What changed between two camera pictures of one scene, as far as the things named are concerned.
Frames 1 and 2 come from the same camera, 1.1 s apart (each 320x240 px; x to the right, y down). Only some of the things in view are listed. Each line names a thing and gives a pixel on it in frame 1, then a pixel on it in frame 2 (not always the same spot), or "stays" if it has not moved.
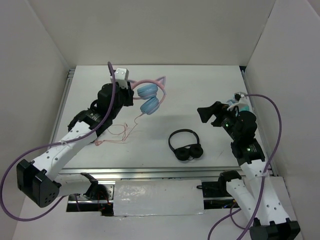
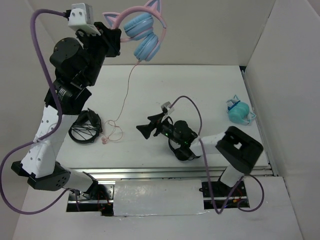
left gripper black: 129,93 to 110,38
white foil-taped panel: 160,197 stays
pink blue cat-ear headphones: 152,92 to 147,29
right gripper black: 205,112 to 146,129
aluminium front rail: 160,173 stays
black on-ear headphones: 189,152 stays
